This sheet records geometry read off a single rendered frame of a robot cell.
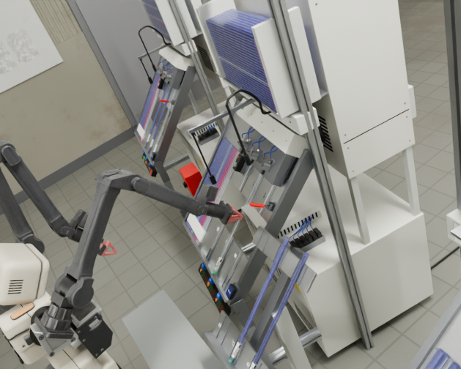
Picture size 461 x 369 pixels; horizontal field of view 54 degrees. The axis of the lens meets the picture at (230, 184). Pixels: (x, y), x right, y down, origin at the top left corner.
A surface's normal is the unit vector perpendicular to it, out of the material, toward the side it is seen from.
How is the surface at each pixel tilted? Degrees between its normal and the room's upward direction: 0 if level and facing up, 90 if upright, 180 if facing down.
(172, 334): 0
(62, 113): 90
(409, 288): 90
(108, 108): 90
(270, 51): 90
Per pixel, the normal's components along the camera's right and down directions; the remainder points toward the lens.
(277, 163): -0.84, -0.24
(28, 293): 0.65, 0.23
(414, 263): 0.36, 0.43
